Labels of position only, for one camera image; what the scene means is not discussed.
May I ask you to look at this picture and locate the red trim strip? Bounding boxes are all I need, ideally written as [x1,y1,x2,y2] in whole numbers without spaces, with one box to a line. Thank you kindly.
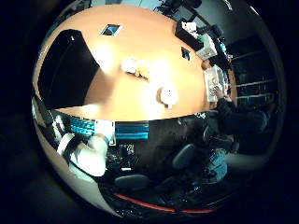
[113,191,218,215]

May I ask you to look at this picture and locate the person in dark sweater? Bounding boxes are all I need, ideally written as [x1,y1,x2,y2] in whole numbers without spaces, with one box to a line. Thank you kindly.
[201,86,273,185]

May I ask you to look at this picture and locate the white cardboard box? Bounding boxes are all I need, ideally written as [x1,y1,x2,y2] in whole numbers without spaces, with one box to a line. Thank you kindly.
[195,33,219,61]

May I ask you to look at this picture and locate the dark shelving unit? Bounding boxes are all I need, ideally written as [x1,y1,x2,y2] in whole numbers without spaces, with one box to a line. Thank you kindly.
[229,38,278,108]

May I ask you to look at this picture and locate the black square container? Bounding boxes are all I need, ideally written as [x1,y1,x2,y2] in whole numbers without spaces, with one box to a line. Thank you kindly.
[37,28,101,110]

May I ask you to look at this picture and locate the clear plastic bin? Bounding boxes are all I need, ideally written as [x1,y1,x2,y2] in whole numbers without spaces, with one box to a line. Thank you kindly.
[203,64,230,104]

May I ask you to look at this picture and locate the black box with white items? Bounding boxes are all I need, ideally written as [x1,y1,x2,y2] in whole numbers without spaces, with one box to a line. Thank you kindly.
[174,19,206,51]

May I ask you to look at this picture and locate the small table cable port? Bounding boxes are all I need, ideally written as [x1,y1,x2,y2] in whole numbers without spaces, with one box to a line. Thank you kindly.
[180,46,192,62]

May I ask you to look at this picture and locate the grey office chair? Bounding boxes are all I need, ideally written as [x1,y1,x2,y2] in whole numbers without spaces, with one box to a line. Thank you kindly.
[114,174,151,191]
[172,143,198,171]

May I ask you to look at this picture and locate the small black square marker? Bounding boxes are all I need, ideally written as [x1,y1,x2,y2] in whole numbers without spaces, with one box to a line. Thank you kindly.
[100,22,123,37]

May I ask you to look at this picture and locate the tan and white plush toy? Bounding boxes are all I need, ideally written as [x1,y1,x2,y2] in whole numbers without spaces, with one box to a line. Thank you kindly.
[121,56,154,81]

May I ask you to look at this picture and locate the blue metal frame rail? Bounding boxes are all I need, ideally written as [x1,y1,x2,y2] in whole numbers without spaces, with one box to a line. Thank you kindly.
[69,117,150,140]

